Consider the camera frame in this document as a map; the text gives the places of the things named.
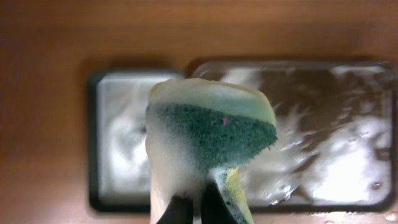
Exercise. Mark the black tray with soapy foam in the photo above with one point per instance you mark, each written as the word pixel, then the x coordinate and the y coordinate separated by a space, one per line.
pixel 118 167

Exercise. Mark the green yellow sponge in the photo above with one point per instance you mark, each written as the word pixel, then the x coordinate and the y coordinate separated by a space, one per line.
pixel 199 132

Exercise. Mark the black wash tray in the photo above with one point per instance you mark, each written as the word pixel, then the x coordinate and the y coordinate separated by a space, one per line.
pixel 337 134

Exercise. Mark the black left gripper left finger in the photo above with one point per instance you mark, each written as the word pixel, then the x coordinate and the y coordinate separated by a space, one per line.
pixel 178 211

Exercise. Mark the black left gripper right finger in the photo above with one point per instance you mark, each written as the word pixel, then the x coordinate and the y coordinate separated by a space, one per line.
pixel 216 205

